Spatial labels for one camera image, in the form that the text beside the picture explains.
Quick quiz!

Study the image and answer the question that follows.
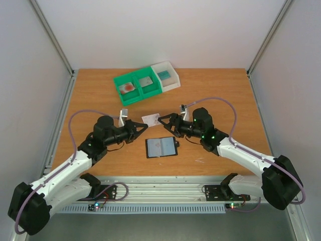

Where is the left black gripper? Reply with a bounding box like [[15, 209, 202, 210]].
[[105, 119, 148, 147]]

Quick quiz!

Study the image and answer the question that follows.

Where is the cherry blossom card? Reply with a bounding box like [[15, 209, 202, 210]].
[[147, 139, 162, 158], [141, 113, 160, 127], [138, 76, 153, 88]]

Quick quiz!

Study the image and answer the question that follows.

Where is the black leather card holder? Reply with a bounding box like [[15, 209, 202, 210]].
[[145, 137, 180, 159]]

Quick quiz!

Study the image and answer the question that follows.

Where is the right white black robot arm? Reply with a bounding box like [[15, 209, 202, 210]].
[[158, 107, 303, 210]]

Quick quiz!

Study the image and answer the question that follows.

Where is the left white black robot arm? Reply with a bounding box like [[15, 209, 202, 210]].
[[8, 115, 148, 235]]

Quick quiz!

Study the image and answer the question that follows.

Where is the teal card in bin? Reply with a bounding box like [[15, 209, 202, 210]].
[[157, 70, 171, 81]]

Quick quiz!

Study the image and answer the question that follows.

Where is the green bin middle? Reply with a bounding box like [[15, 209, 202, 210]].
[[131, 67, 162, 99]]

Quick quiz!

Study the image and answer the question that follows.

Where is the green bin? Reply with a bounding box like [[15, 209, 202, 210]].
[[131, 67, 162, 99], [113, 73, 142, 106]]

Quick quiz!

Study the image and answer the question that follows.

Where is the green bin left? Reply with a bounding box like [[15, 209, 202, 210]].
[[113, 73, 142, 106]]

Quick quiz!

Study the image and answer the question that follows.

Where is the white bin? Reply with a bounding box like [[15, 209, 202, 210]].
[[151, 61, 181, 92]]

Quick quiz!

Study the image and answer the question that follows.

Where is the left small circuit board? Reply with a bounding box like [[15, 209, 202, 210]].
[[87, 202, 104, 212]]

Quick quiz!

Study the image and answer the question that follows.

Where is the small circuit board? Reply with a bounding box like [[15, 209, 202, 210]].
[[87, 202, 104, 212], [225, 202, 244, 210]]

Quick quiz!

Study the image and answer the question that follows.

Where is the right small circuit board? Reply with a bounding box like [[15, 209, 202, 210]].
[[225, 202, 244, 210]]

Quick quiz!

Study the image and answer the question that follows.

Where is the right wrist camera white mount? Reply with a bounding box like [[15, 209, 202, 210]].
[[180, 104, 190, 122]]

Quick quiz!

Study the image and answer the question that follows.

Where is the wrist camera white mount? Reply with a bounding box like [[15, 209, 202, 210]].
[[180, 104, 190, 122], [118, 108, 128, 127]]

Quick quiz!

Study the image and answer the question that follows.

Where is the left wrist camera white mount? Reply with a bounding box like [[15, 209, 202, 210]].
[[118, 108, 128, 127]]

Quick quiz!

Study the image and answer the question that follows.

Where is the aluminium frame rail front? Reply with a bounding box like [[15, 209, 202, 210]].
[[24, 175, 299, 205]]

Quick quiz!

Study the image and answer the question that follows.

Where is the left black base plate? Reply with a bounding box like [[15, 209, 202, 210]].
[[80, 185, 117, 201]]

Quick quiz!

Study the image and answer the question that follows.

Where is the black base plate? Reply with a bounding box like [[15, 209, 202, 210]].
[[80, 185, 117, 201], [201, 185, 251, 201]]

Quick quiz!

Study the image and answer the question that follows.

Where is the grey slotted cable duct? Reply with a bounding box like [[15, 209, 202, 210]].
[[59, 203, 226, 215]]

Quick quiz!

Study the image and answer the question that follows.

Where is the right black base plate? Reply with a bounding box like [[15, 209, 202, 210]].
[[201, 185, 251, 201]]

